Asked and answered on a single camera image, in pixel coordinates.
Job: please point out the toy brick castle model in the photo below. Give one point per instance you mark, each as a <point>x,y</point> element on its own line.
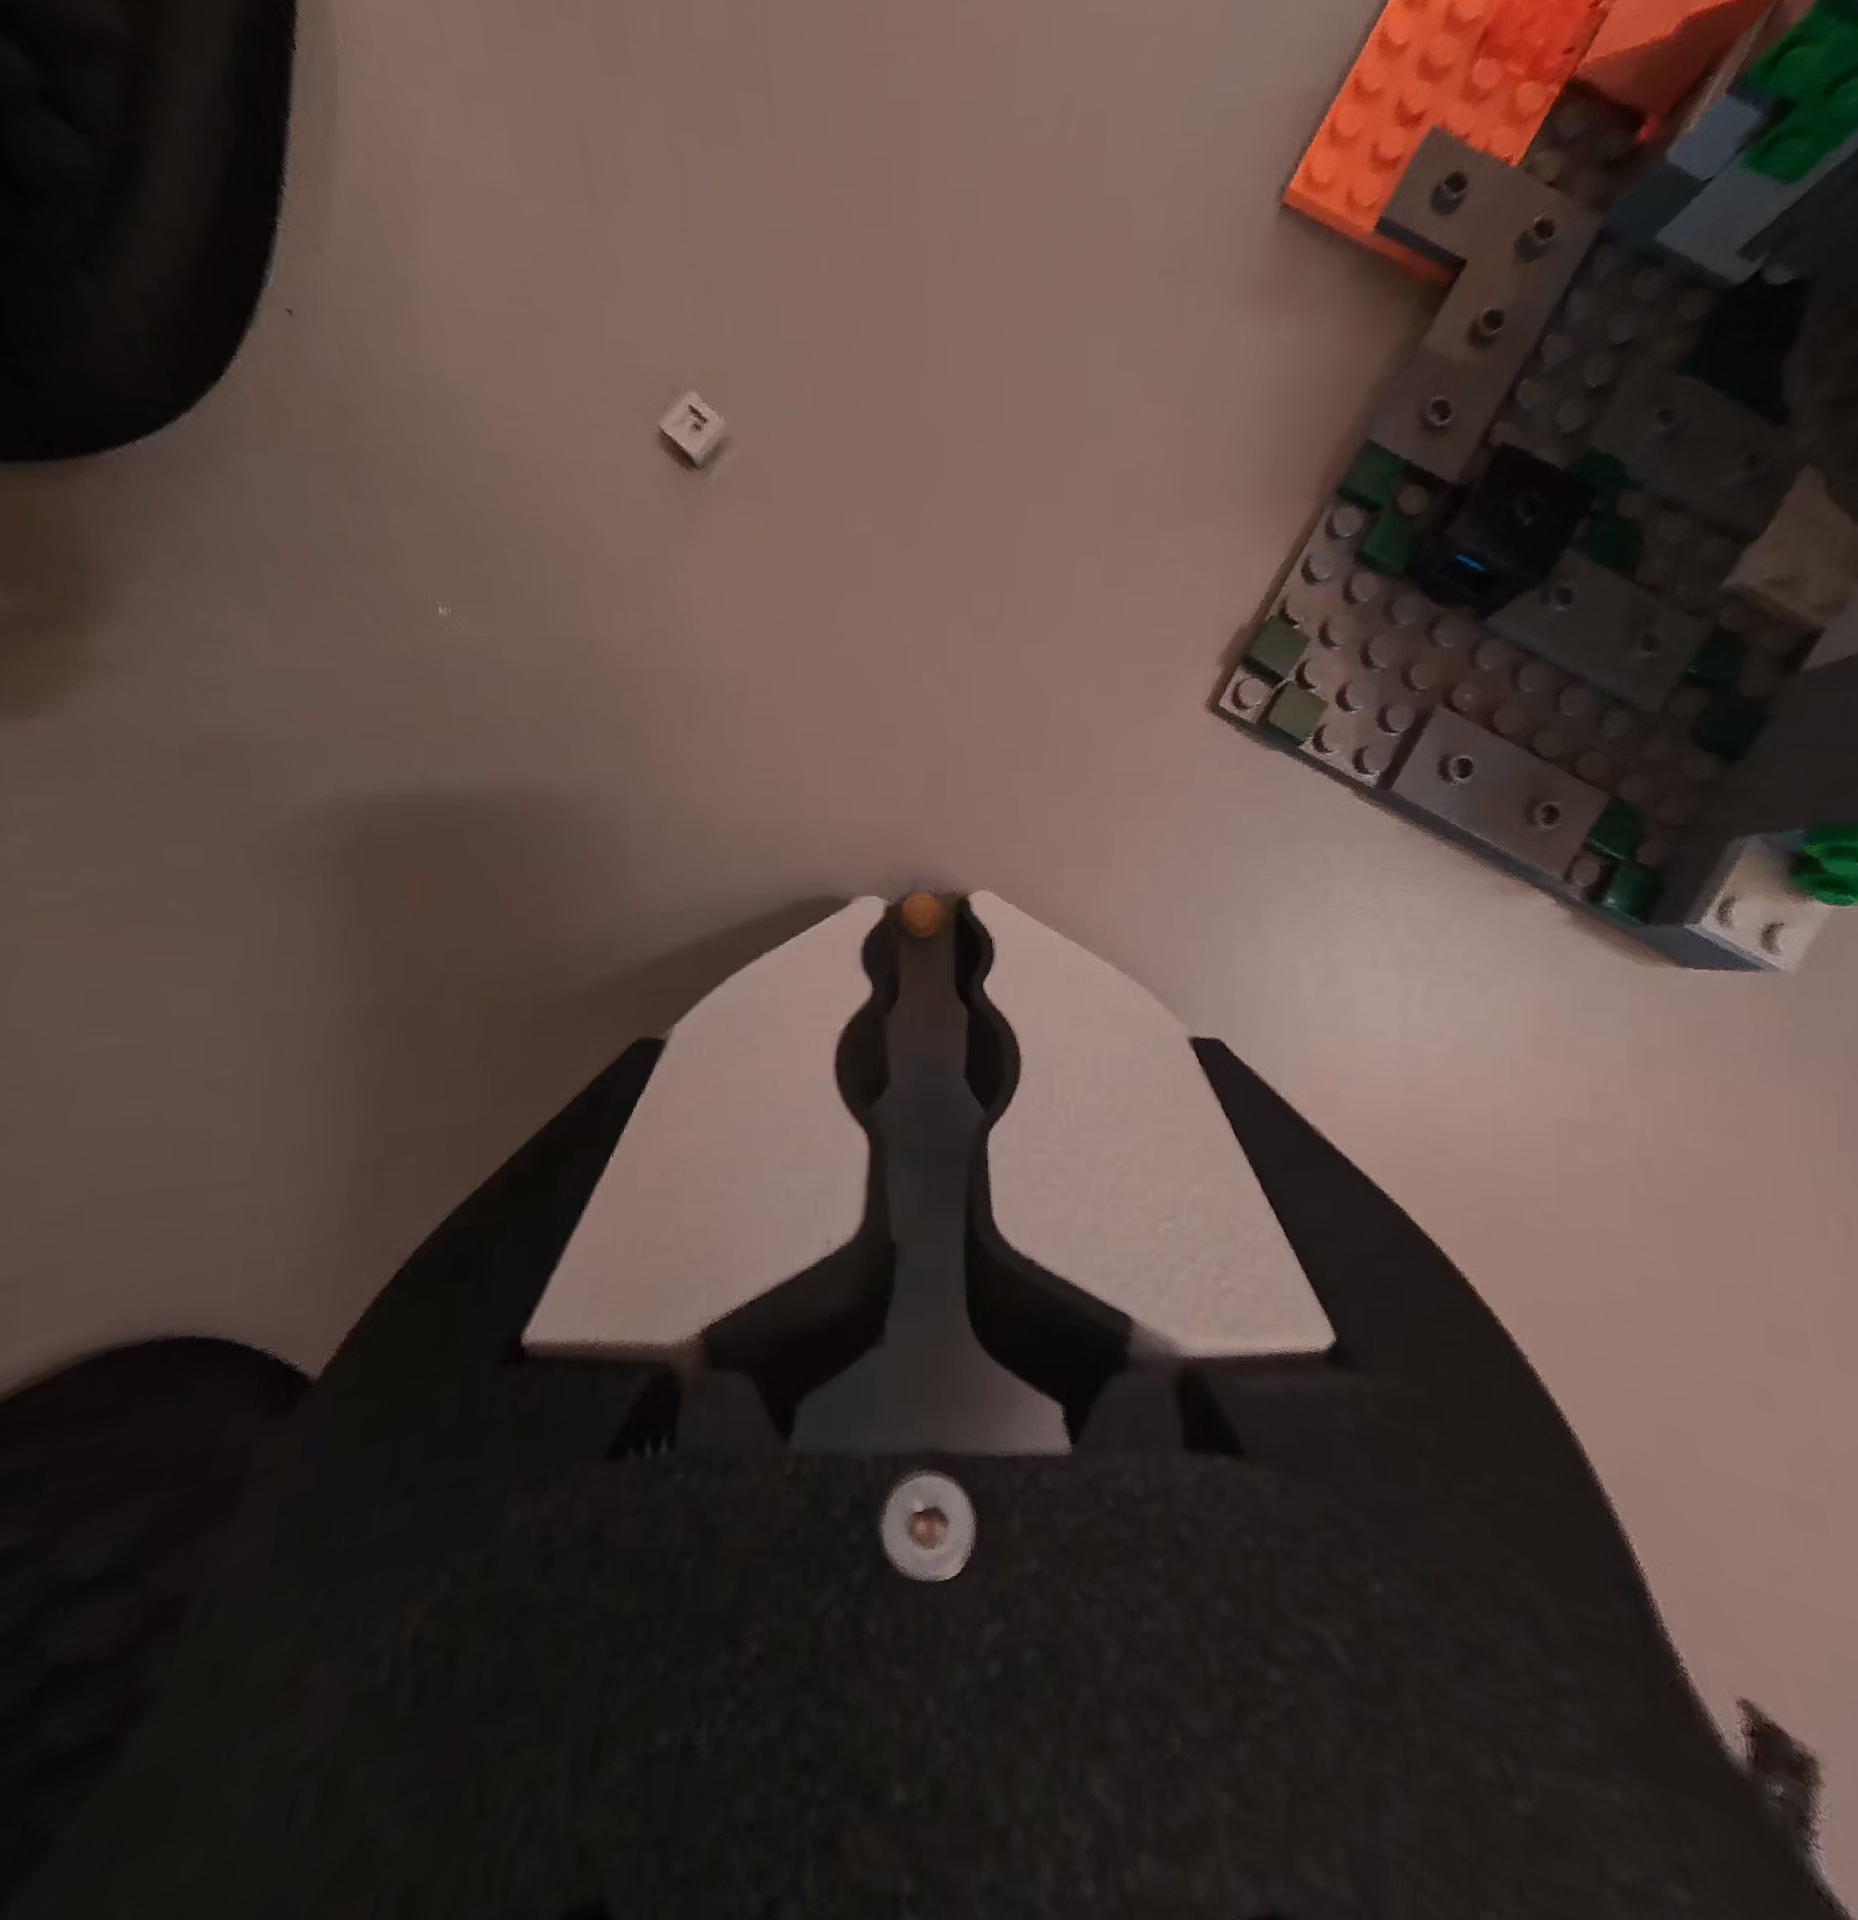
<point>1544,599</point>

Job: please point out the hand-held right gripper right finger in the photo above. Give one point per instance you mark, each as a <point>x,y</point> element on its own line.
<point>1156,1186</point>

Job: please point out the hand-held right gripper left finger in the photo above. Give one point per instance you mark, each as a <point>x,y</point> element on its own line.
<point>705,1170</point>

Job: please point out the light grey square tile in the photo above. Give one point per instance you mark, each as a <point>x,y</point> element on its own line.
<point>693,429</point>

